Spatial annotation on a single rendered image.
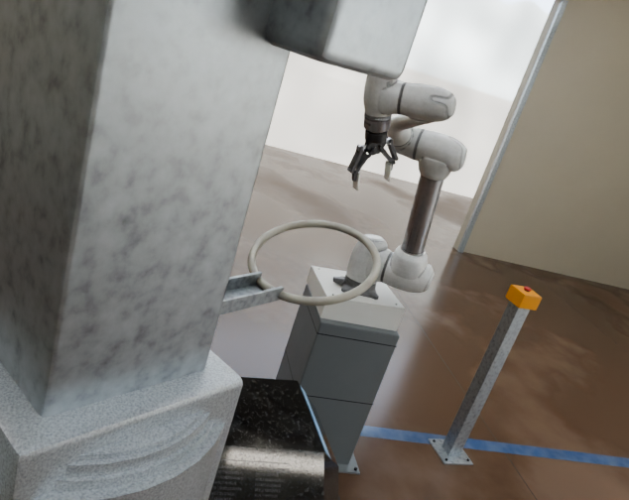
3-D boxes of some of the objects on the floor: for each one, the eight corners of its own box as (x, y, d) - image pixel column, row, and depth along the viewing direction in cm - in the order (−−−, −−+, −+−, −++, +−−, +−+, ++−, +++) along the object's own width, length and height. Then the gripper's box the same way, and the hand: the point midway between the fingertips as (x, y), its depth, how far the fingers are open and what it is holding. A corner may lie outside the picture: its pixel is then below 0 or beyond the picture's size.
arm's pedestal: (256, 400, 321) (295, 276, 294) (338, 411, 335) (382, 293, 308) (265, 465, 276) (312, 325, 249) (359, 474, 290) (414, 343, 263)
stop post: (472, 464, 325) (554, 301, 289) (443, 464, 318) (524, 297, 281) (455, 440, 343) (530, 283, 306) (428, 439, 335) (500, 278, 299)
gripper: (399, 117, 198) (393, 171, 211) (338, 132, 188) (336, 187, 201) (413, 125, 193) (405, 180, 206) (351, 141, 183) (347, 197, 195)
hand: (371, 181), depth 202 cm, fingers open, 13 cm apart
